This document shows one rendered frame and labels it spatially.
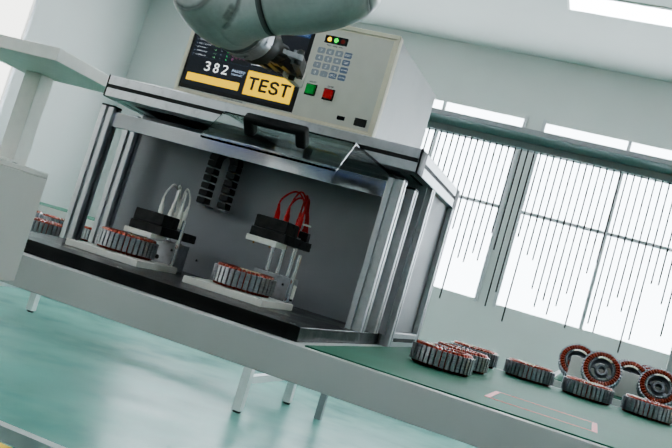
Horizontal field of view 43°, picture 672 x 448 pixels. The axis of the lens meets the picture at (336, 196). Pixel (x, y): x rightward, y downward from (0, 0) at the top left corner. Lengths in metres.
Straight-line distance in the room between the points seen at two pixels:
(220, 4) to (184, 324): 0.45
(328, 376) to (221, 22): 0.51
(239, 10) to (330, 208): 0.62
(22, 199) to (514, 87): 7.37
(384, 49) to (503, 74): 6.58
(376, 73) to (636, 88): 6.57
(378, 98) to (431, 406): 0.68
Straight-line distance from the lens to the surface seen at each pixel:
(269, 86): 1.70
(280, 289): 1.60
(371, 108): 1.62
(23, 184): 0.96
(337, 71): 1.66
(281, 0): 1.21
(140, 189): 1.91
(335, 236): 1.72
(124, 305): 1.30
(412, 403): 1.15
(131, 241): 1.56
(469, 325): 7.86
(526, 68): 8.21
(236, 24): 1.24
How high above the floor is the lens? 0.86
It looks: 5 degrees up
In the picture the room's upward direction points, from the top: 17 degrees clockwise
